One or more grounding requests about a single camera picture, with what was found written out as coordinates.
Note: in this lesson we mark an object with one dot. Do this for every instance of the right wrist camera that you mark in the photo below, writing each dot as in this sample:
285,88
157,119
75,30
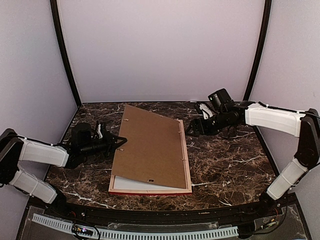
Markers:
217,100

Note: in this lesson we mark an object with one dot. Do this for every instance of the cat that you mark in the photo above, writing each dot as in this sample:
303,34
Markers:
129,184

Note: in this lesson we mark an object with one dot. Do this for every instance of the white slotted cable duct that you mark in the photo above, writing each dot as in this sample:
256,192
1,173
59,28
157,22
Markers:
97,233

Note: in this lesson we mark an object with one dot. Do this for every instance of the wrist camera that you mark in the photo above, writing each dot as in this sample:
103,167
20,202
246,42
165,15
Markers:
83,133
217,100

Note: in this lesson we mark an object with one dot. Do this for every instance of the red wooden picture frame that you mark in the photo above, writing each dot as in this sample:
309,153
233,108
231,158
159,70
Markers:
184,191

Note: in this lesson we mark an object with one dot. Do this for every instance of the left black corner post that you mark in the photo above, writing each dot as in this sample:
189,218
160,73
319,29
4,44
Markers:
63,51

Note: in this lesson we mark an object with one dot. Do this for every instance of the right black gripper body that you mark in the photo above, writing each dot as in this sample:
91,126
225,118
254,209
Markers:
214,127

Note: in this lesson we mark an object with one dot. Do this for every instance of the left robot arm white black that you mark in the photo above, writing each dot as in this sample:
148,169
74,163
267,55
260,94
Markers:
16,151

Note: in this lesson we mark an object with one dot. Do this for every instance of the brown frame backing board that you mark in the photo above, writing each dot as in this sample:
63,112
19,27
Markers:
154,151

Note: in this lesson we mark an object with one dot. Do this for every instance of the black front rail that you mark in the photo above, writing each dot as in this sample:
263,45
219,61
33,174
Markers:
234,215

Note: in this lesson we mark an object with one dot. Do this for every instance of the right black corner post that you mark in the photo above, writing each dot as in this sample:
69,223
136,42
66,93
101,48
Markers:
259,49

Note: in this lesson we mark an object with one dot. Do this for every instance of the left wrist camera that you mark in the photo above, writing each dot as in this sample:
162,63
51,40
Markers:
83,133

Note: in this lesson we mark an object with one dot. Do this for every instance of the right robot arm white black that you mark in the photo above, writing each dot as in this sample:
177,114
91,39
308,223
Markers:
302,125

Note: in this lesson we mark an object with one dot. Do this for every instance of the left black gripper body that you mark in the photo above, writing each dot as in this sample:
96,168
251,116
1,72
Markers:
104,147

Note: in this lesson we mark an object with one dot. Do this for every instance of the black corner post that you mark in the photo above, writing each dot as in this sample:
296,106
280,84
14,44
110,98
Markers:
63,51
259,49

